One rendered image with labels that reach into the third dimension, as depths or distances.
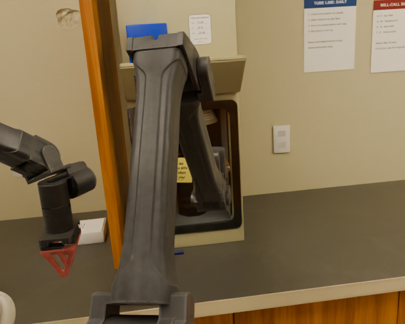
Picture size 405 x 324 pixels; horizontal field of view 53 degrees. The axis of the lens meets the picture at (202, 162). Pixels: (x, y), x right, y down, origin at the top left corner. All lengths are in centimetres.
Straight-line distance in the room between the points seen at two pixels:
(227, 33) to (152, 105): 71
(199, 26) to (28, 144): 57
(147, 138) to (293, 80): 126
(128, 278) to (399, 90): 160
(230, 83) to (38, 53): 79
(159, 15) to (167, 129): 71
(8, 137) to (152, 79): 40
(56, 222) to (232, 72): 57
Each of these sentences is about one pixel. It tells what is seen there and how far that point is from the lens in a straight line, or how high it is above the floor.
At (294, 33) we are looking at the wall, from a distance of 168.
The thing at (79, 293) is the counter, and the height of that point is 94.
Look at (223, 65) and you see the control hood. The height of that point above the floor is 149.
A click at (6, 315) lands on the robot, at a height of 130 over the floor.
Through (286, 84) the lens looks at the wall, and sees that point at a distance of 167.
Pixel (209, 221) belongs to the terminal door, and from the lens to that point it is 125.
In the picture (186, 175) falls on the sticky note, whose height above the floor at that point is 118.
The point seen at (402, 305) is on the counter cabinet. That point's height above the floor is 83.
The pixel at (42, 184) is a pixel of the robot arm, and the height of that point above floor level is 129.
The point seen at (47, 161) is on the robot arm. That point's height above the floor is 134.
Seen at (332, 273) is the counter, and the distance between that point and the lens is 116.
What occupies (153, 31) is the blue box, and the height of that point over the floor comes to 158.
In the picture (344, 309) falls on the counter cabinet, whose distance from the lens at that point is 120.
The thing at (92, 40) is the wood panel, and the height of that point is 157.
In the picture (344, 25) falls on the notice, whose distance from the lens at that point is 175.
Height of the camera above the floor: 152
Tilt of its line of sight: 15 degrees down
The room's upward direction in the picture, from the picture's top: 4 degrees counter-clockwise
